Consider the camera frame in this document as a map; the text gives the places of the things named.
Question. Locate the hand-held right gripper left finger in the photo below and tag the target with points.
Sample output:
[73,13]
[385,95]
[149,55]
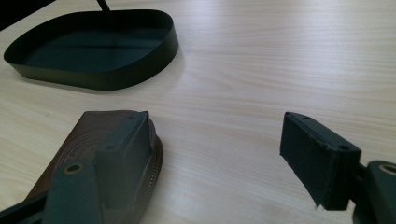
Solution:
[124,161]

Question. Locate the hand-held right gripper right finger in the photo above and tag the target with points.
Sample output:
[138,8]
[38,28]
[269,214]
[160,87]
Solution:
[311,155]

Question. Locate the brown leather pouch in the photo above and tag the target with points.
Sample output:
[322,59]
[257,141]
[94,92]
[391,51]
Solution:
[88,130]

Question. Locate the black key rack with tray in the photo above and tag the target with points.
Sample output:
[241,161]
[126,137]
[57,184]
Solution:
[93,53]

